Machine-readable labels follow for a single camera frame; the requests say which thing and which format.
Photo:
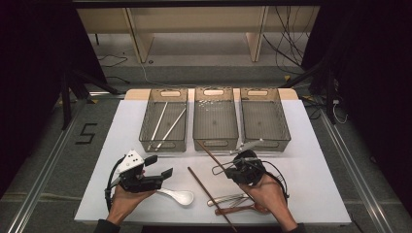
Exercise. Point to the red-brown wooden spoon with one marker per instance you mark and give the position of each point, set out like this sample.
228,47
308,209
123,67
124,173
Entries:
236,209

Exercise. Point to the black metal stand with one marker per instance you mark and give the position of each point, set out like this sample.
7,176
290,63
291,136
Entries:
66,103
329,93

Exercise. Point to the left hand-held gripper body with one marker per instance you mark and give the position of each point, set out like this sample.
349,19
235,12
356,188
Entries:
129,161

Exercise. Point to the white ceramic spoon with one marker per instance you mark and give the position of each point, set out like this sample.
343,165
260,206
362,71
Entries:
181,196

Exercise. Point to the aluminium floor rail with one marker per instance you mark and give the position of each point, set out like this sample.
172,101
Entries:
42,181
356,168

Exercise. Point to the black curtain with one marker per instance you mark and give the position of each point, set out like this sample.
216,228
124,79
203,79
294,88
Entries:
32,64
372,81

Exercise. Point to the light wooden desk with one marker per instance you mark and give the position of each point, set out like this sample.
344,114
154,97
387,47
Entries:
194,19

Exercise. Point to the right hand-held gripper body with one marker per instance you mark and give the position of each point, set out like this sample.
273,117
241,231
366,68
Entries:
252,171

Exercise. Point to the white table sheet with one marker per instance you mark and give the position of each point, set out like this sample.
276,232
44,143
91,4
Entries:
181,213

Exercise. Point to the person's left hand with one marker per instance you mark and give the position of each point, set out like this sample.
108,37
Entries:
124,204

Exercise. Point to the smoky clear plastic bin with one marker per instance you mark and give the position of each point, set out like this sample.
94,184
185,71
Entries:
175,136
215,129
264,126

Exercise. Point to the person's right hand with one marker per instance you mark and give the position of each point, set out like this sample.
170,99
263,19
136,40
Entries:
272,200

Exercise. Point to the white chopstick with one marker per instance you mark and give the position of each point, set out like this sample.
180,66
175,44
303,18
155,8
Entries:
171,128
158,126

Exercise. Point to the metal knife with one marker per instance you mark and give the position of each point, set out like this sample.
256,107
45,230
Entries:
220,200

